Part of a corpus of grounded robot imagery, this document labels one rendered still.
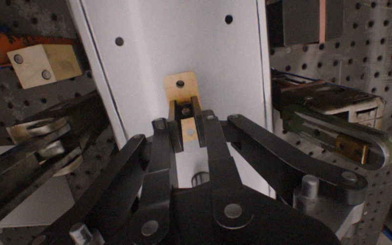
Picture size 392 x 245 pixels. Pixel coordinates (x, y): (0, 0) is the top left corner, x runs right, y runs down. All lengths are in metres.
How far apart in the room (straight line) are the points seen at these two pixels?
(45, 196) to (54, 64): 0.52
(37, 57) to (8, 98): 0.53
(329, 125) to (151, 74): 0.21
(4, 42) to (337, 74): 0.73
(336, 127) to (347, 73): 0.50
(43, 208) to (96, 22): 0.54
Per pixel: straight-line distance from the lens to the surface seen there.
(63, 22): 0.62
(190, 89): 0.23
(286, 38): 0.30
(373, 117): 0.32
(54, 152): 0.24
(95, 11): 0.27
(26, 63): 0.23
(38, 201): 0.67
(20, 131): 0.27
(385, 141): 0.24
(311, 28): 0.32
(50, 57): 0.22
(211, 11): 0.25
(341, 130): 0.25
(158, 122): 0.15
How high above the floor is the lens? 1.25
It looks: 69 degrees down
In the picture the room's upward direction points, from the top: 167 degrees clockwise
